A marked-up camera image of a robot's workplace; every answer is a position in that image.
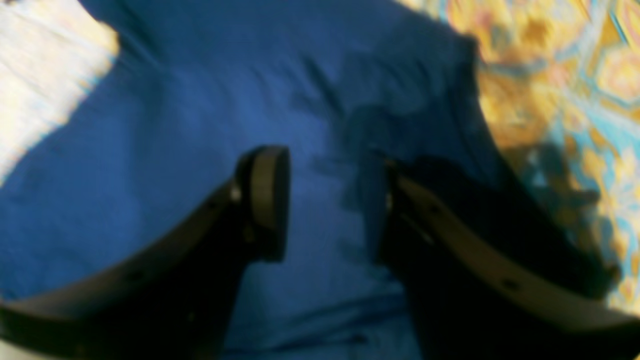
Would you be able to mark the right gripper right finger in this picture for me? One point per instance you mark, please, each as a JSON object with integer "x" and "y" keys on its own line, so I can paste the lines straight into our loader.
{"x": 468, "y": 301}

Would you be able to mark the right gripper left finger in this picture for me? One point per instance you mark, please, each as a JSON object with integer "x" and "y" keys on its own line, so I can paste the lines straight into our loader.
{"x": 173, "y": 300}

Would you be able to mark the patterned tile tablecloth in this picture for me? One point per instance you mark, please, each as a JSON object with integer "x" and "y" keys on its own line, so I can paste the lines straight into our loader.
{"x": 558, "y": 80}

